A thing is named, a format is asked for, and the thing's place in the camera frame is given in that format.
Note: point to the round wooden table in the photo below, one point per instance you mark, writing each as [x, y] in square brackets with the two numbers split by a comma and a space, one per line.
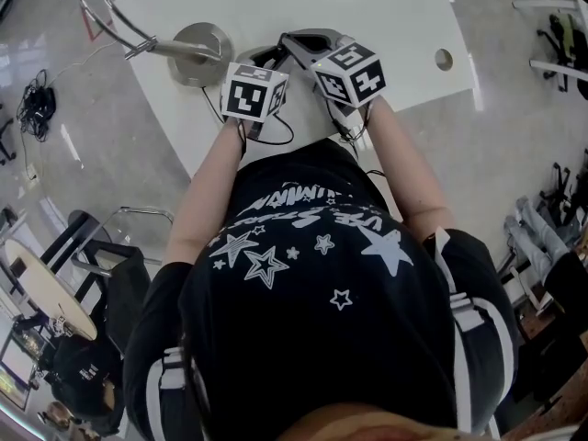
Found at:
[46, 283]

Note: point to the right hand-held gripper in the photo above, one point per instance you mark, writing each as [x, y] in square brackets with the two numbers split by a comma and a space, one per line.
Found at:
[351, 74]

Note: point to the computer monitor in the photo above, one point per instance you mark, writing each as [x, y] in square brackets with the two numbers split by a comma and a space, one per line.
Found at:
[16, 372]

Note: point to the person's left forearm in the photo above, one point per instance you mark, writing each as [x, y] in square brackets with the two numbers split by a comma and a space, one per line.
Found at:
[206, 186]

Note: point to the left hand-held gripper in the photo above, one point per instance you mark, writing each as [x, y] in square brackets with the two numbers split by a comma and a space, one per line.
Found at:
[254, 92]

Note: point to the black office chair base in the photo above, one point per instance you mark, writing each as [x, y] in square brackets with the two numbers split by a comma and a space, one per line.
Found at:
[5, 138]

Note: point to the black tripod stand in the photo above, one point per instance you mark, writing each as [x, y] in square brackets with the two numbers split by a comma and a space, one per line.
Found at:
[560, 191]

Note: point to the silver desk lamp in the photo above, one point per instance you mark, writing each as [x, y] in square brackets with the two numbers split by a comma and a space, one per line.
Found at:
[197, 55]

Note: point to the person's black star-print shirt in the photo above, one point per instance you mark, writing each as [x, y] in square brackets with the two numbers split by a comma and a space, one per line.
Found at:
[321, 320]

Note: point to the black chrome-frame chair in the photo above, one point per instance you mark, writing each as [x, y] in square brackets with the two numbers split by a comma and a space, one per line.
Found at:
[115, 264]

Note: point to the person's right forearm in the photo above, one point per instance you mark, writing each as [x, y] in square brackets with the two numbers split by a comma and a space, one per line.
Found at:
[409, 168]

